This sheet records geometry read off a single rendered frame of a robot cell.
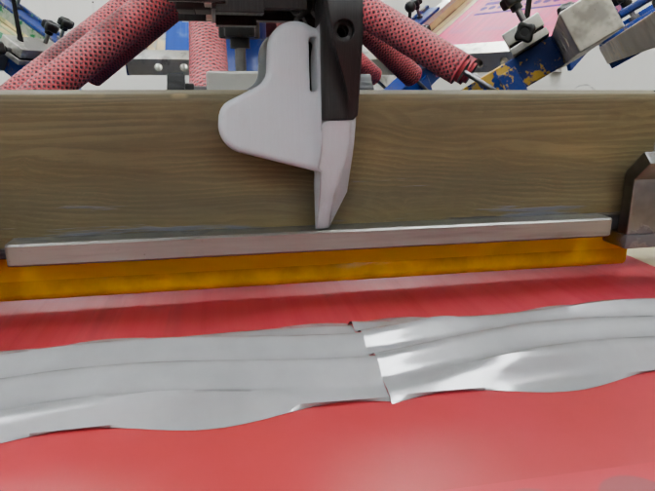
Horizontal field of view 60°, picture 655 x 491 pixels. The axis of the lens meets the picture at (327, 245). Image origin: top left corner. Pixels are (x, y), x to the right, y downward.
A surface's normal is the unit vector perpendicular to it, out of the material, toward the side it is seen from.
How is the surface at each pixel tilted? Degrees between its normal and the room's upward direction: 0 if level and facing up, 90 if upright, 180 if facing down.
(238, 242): 90
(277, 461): 0
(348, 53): 102
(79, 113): 90
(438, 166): 90
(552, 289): 0
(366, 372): 39
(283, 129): 83
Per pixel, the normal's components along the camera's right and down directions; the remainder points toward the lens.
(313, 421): 0.00, -0.96
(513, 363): 0.14, -0.54
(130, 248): 0.19, 0.26
